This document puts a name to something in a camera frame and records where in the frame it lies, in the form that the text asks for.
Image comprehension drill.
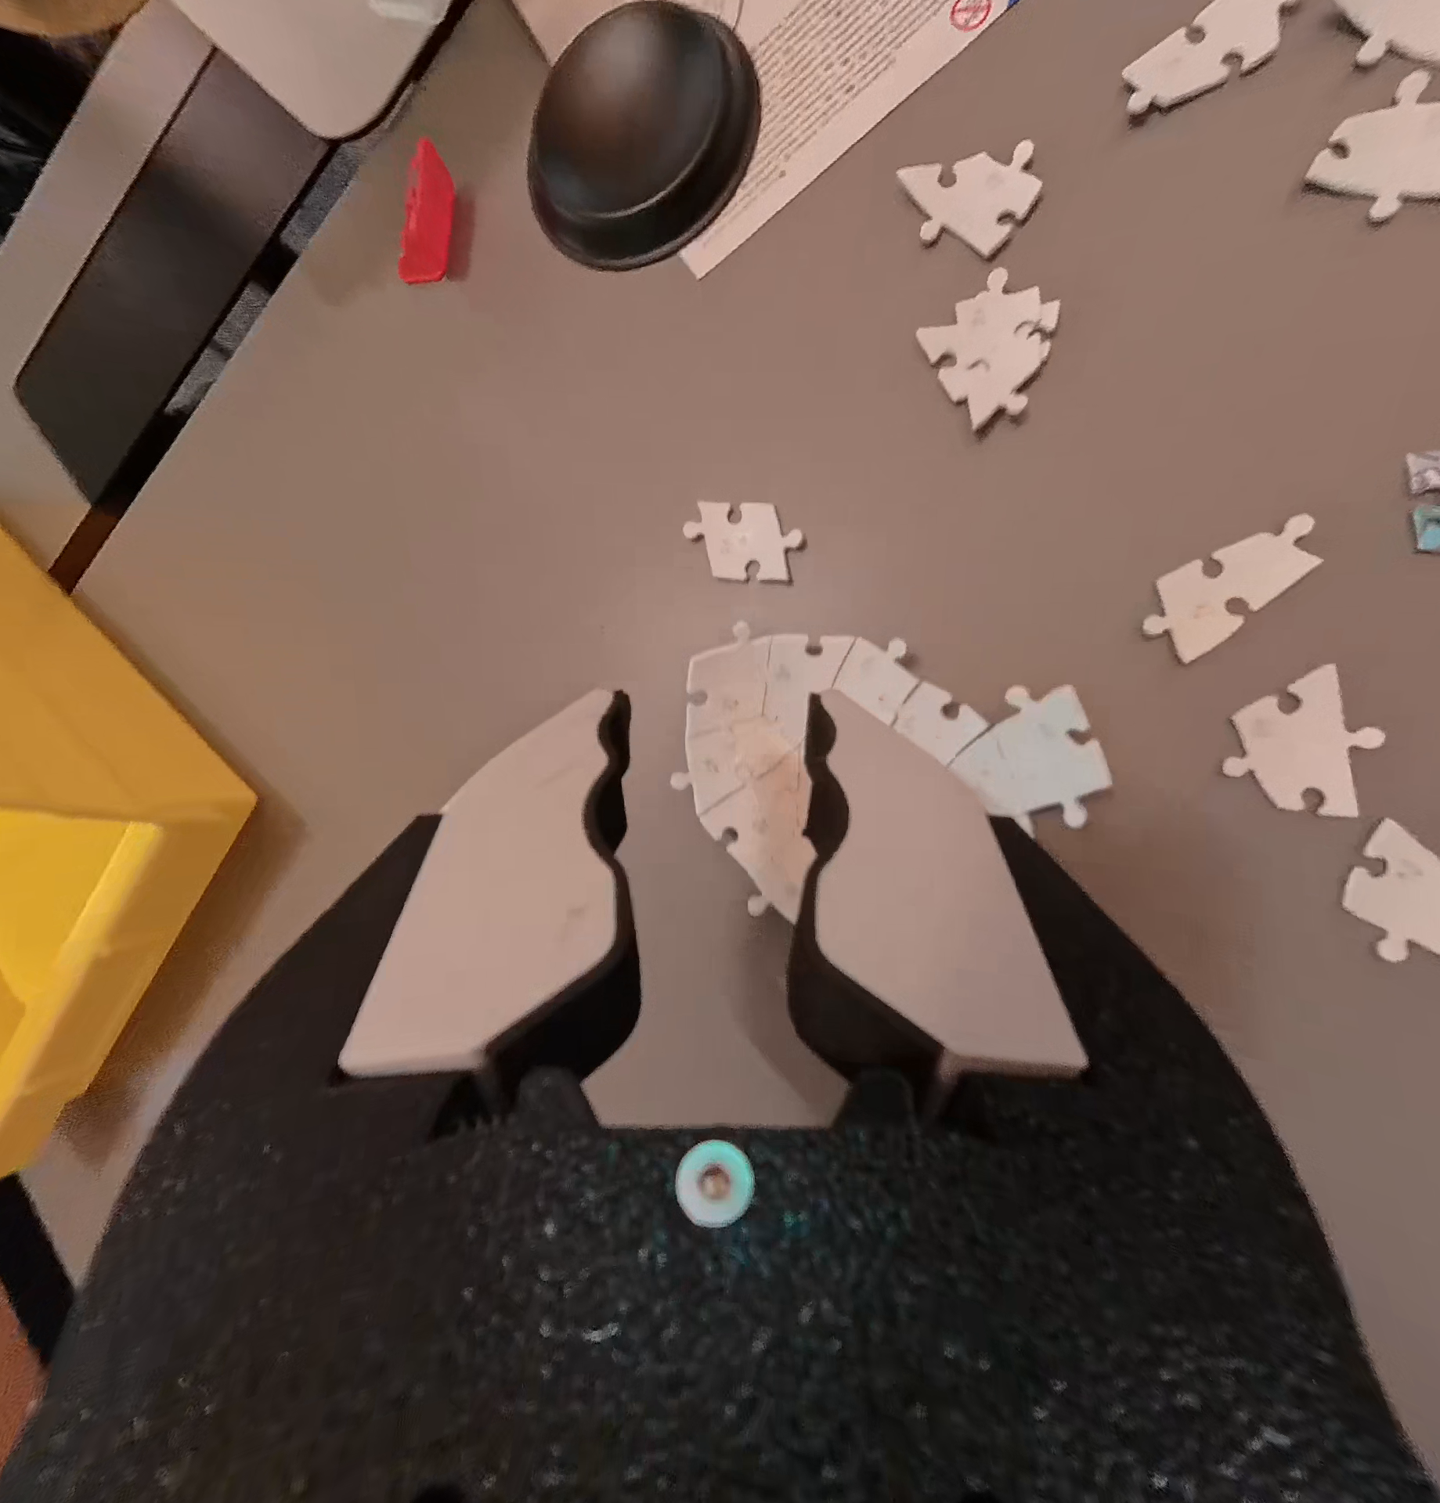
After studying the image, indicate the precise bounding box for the yellow plastic bin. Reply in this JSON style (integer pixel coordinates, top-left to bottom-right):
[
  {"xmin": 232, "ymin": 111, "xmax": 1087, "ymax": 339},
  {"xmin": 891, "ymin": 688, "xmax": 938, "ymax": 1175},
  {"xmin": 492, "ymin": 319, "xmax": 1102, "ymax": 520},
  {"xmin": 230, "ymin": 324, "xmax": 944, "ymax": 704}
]
[{"xmin": 0, "ymin": 500, "xmax": 259, "ymax": 1194}]

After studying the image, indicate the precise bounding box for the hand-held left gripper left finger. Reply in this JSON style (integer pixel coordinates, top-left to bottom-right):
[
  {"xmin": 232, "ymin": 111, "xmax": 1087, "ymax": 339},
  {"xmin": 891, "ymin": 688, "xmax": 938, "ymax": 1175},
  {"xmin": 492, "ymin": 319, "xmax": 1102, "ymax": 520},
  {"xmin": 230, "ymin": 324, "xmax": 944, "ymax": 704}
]
[{"xmin": 338, "ymin": 689, "xmax": 644, "ymax": 1107}]

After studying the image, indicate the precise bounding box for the arc-shaped assembled puzzle section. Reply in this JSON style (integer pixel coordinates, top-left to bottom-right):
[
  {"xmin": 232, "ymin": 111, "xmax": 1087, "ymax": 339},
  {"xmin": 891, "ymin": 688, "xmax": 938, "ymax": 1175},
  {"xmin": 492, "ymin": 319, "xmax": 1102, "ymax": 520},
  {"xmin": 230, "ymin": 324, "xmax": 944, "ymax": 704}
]
[{"xmin": 671, "ymin": 622, "xmax": 995, "ymax": 921}]

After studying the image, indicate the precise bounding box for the small red plastic object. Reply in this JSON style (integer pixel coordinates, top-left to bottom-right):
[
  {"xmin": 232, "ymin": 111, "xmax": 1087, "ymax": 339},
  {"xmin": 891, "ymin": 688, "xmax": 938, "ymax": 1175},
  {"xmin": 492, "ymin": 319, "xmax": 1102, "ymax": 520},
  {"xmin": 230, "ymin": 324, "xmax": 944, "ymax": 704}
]
[{"xmin": 396, "ymin": 138, "xmax": 458, "ymax": 287}]

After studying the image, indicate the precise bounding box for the black round ball stand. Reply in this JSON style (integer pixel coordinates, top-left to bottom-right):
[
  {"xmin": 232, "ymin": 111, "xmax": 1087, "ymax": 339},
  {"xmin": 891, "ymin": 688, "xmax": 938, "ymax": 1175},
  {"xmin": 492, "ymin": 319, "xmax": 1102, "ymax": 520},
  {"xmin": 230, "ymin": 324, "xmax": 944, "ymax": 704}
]
[{"xmin": 525, "ymin": 0, "xmax": 765, "ymax": 272}]

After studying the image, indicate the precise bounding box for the white instruction leaflet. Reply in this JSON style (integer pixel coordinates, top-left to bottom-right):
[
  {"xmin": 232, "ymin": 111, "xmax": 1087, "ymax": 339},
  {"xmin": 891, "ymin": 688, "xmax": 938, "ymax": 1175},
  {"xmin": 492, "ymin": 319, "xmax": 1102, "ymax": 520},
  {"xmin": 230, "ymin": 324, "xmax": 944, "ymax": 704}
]
[{"xmin": 680, "ymin": 0, "xmax": 1023, "ymax": 282}]

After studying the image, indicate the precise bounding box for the scatter of white pieces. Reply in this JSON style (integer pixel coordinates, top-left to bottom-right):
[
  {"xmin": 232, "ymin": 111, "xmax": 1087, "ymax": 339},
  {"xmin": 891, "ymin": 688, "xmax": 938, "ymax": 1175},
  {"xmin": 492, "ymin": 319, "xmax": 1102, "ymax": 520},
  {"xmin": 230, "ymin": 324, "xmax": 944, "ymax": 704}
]
[{"xmin": 683, "ymin": 0, "xmax": 1440, "ymax": 966}]

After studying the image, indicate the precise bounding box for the light office table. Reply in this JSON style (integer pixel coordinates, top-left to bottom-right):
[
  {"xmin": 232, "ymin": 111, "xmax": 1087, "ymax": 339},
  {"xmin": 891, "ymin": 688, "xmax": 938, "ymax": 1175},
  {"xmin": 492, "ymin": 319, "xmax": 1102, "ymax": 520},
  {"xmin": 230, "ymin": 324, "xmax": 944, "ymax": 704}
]
[{"xmin": 0, "ymin": 0, "xmax": 363, "ymax": 565}]

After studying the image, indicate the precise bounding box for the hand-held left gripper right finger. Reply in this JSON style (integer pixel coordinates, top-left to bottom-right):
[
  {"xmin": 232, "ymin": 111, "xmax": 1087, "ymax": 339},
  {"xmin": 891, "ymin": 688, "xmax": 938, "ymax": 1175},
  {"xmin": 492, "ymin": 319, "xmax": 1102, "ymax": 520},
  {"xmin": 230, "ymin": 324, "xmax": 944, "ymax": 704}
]
[{"xmin": 785, "ymin": 689, "xmax": 1092, "ymax": 1110}]

